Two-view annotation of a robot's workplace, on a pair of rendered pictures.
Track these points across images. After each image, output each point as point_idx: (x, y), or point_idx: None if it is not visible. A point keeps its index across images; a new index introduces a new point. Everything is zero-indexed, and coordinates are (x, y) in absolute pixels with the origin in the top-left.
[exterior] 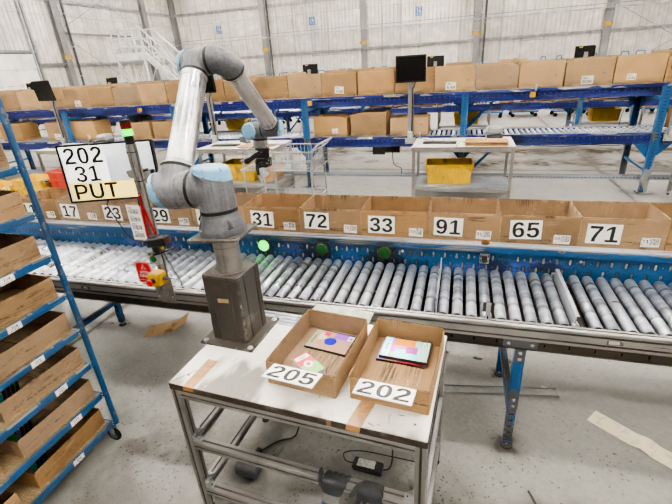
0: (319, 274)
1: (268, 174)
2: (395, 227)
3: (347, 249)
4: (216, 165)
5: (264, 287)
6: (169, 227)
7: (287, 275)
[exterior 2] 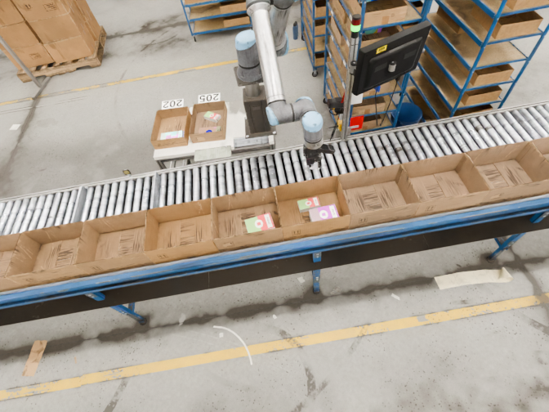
0: (246, 185)
1: (310, 168)
2: (182, 212)
3: (259, 274)
4: (243, 38)
5: (276, 160)
6: None
7: (270, 179)
